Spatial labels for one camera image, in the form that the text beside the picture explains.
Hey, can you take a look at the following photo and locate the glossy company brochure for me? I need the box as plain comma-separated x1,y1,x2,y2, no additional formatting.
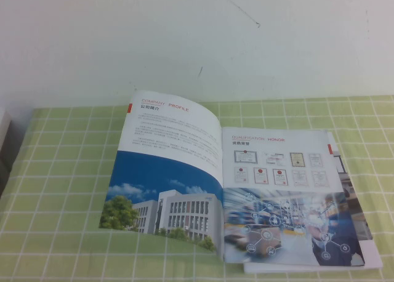
97,91,384,274

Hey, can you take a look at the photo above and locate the green white checked tablecloth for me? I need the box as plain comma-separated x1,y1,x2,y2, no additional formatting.
0,94,394,282

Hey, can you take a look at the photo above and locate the white grey box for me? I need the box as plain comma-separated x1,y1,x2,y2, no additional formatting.
0,107,15,199

